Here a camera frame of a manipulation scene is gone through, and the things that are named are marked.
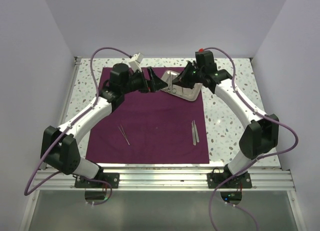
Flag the aluminium left side rail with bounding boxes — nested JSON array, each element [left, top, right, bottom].
[[58, 56, 82, 125]]

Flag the aluminium front rail frame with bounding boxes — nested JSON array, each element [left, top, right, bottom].
[[31, 167, 296, 192]]

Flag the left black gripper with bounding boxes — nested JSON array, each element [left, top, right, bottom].
[[121, 66, 168, 94]]

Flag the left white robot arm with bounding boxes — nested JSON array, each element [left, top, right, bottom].
[[41, 63, 168, 188]]

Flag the thin steel forceps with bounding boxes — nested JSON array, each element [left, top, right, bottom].
[[118, 124, 130, 145]]

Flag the steel instrument tray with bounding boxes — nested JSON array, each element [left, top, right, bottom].
[[161, 70, 203, 102]]

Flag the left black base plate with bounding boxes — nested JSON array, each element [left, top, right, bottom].
[[74, 172, 120, 189]]

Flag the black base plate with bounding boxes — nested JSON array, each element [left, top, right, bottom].
[[206, 165, 253, 189], [74, 172, 120, 189]]

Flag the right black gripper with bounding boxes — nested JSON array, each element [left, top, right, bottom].
[[172, 61, 205, 90]]

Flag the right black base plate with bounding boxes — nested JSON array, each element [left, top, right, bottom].
[[206, 165, 253, 189]]

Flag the purple cloth wrap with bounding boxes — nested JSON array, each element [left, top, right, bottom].
[[84, 66, 210, 165]]

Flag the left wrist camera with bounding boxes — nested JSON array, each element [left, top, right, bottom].
[[128, 52, 144, 73]]

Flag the steel scissors in tray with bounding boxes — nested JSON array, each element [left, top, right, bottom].
[[163, 74, 176, 94]]

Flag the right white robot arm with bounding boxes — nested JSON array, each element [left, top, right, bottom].
[[172, 50, 279, 188]]

